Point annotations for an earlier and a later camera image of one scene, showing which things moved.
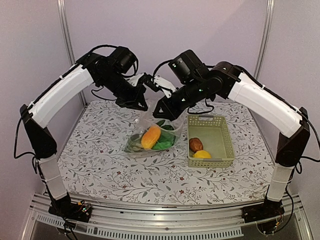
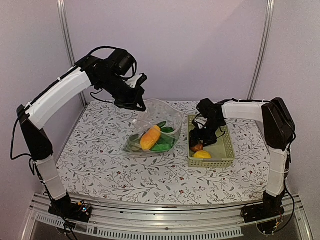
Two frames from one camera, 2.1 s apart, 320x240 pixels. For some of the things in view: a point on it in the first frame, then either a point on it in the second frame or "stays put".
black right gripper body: [190, 93] to [208, 134]
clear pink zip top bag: [152, 135] stays put
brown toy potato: [195, 144] stays put
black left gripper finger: [140, 102] stays put
